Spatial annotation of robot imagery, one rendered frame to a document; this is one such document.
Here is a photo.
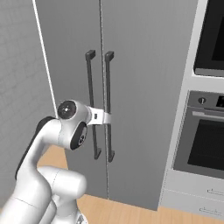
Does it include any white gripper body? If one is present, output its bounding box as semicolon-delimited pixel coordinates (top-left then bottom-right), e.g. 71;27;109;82
100;109;113;125

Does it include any grey fridge door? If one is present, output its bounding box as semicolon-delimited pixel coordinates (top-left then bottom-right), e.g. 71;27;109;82
32;0;109;200
100;0;200;212

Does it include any white cabinet column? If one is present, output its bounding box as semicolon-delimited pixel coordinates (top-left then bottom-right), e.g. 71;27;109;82
157;0;224;222

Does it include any steel built-in oven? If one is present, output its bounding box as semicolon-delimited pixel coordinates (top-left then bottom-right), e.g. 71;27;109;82
172;90;224;180

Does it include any white drawer front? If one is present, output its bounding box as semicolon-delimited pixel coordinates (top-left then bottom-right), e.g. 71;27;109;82
158;190;224;221
163;170;224;203

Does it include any black microwave oven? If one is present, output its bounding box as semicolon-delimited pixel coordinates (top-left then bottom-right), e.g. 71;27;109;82
193;0;224;78

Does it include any dark fridge door handle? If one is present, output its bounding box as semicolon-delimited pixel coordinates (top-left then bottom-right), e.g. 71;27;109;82
104;51;116;164
85;49;102;160

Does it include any steel oven door handle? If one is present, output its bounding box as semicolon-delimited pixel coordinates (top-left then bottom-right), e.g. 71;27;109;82
192;110;224;121

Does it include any silver drawer handle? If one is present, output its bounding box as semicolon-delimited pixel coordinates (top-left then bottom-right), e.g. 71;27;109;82
206;188;224;196
199;206;224;214

